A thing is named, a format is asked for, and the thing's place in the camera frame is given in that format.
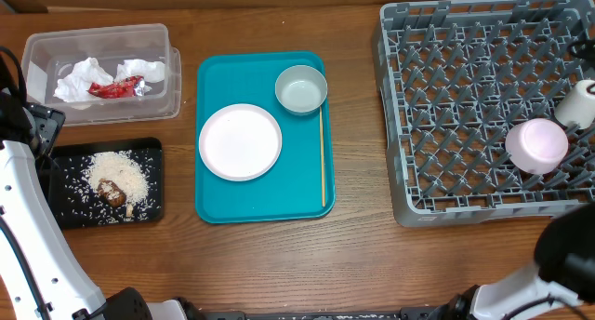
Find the white napkin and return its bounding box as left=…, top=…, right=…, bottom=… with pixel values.
left=114, top=59, right=165, bottom=83
left=53, top=58, right=114, bottom=102

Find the white rice pile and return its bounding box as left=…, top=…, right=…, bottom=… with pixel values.
left=59, top=151, right=162, bottom=226

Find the red foil wrapper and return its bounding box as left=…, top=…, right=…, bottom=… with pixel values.
left=87, top=75, right=151, bottom=100

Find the large white plate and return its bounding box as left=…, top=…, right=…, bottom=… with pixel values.
left=198, top=103, right=283, bottom=181

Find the grey bowl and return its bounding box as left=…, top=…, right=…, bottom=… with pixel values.
left=274, top=65, right=328, bottom=115

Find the white paper cup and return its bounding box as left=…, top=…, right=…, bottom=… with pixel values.
left=554, top=79, right=595, bottom=129

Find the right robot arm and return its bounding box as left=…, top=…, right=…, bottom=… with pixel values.
left=429, top=207, right=594, bottom=319

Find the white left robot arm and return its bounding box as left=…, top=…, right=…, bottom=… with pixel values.
left=1, top=64, right=204, bottom=320

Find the clear plastic waste bin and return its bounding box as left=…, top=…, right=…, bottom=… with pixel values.
left=21, top=24, right=181, bottom=126

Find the black food waste tray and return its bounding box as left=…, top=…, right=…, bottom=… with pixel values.
left=39, top=137, right=165, bottom=231

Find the grey dishwasher rack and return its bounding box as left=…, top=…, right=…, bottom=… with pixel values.
left=372, top=0, right=594, bottom=227

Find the teal serving tray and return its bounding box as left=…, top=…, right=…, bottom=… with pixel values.
left=195, top=51, right=336, bottom=224

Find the wooden chopstick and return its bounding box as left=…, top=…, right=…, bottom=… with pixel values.
left=319, top=105, right=326, bottom=207

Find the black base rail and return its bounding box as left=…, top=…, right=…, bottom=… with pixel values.
left=203, top=306, right=438, bottom=320

